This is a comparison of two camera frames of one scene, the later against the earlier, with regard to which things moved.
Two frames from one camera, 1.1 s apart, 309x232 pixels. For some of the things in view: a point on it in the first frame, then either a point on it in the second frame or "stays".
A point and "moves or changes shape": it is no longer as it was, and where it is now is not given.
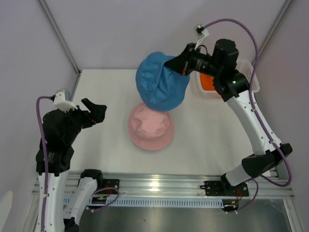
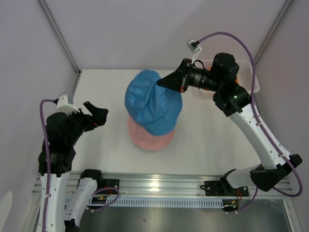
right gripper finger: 181,63 to 175,81
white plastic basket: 242,65 stays
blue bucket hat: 161,87 moves or changes shape
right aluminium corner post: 266,43 stays
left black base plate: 103,183 stays
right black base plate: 224,188 stays
